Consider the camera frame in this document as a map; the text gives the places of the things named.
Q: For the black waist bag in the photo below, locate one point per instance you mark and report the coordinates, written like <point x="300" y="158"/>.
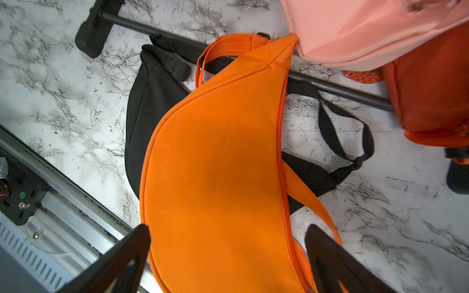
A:
<point x="158" y="88"/>

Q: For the orange bag bottom pile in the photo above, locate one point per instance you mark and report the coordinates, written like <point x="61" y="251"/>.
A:
<point x="214" y="188"/>

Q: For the black metal clothes rack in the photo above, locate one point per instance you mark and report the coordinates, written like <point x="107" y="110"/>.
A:
<point x="93" y="33"/>

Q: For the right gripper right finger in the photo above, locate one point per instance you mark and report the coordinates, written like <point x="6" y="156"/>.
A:
<point x="335" y="270"/>

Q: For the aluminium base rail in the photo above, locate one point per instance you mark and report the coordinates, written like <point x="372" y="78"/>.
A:
<point x="51" y="229"/>

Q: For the pink waist bag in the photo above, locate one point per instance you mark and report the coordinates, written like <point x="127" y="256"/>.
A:
<point x="365" y="35"/>

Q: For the dark orange waist bag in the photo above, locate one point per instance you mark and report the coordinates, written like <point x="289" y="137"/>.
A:
<point x="429" y="89"/>

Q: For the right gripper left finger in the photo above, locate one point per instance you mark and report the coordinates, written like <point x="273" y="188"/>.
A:
<point x="117" y="271"/>

